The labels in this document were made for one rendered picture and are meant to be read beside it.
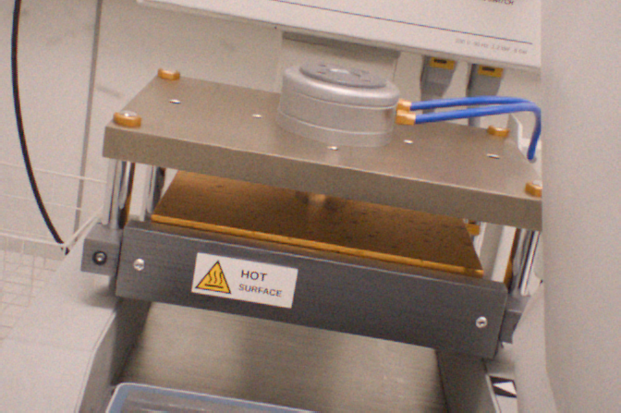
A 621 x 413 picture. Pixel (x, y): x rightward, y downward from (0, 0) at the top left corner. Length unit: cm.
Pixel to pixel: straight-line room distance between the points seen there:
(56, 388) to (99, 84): 75
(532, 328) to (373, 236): 42
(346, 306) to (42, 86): 77
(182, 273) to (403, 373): 23
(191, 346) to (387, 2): 30
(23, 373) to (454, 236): 28
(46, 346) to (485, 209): 26
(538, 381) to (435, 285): 39
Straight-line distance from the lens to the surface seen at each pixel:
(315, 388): 70
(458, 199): 58
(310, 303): 59
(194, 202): 62
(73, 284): 64
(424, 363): 77
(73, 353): 56
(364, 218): 65
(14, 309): 118
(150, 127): 59
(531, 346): 20
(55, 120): 129
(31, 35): 128
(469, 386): 65
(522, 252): 61
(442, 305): 59
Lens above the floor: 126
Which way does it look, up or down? 16 degrees down
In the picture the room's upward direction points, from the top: 10 degrees clockwise
